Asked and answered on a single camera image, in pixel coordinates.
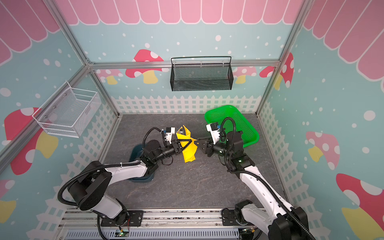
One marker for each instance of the white wire mesh basket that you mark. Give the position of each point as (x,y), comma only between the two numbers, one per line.
(68,112)

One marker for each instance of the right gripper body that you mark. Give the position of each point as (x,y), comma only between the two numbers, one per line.
(208,146)

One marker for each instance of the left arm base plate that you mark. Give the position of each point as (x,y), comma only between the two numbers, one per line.
(132,218)

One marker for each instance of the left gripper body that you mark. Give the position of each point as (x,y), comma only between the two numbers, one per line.
(169,150)

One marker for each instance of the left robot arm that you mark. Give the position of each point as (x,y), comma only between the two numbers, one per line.
(87,190)

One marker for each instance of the yellow paper napkin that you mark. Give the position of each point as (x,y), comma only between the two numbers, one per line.
(189,153)

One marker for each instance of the black wire mesh basket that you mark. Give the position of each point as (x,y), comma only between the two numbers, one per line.
(208,73)

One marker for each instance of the green plastic basket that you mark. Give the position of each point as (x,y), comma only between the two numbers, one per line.
(250,136)

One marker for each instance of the white vented cable duct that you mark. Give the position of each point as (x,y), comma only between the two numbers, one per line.
(173,234)

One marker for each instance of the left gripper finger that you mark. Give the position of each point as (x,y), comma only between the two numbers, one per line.
(182,148)
(184,142)

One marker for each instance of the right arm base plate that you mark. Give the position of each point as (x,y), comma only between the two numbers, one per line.
(231,218)

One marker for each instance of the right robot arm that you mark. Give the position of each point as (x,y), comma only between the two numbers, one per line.
(279,220)

